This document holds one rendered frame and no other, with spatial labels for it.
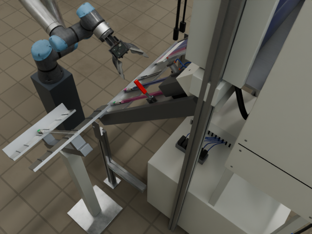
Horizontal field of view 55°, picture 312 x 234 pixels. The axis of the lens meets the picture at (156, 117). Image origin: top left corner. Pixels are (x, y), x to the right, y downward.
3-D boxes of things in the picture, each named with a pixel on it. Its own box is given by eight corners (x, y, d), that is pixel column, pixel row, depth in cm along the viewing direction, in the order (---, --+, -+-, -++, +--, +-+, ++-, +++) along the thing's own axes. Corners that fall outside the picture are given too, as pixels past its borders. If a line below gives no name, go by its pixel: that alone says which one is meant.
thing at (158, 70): (104, 119, 147) (100, 113, 146) (180, 47, 178) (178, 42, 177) (122, 116, 132) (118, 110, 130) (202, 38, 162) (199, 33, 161)
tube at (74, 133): (39, 133, 139) (37, 131, 139) (41, 131, 140) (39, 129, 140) (76, 136, 98) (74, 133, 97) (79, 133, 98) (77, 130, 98)
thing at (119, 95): (106, 122, 149) (97, 112, 147) (181, 51, 180) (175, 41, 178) (107, 122, 148) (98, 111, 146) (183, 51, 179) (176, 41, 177)
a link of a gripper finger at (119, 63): (116, 81, 132) (113, 59, 130) (118, 80, 138) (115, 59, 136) (123, 80, 132) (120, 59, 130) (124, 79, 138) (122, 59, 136)
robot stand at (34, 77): (52, 125, 227) (29, 76, 182) (70, 110, 235) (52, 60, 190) (68, 138, 221) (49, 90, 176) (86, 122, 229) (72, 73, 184)
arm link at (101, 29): (94, 33, 135) (107, 21, 134) (101, 41, 136) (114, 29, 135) (91, 32, 128) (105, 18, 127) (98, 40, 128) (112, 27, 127)
